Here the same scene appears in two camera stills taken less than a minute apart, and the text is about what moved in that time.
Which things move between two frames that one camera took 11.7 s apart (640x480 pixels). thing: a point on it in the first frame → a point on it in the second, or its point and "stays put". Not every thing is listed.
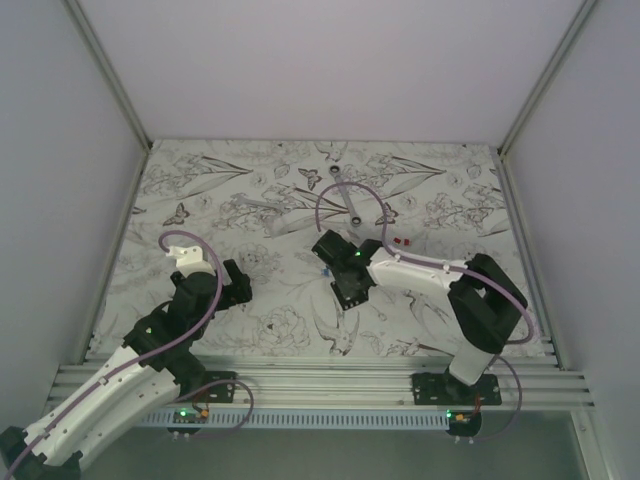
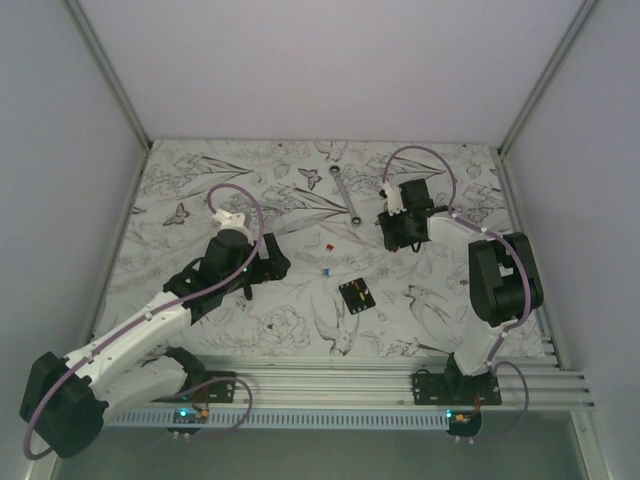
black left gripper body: x=232 y=294 → x=264 y=269
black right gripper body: x=346 y=289 → x=396 y=231
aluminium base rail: x=260 y=382 stays put
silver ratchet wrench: x=335 y=170 stays put
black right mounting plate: x=443 y=389 stays put
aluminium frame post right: x=550 y=73 stays put
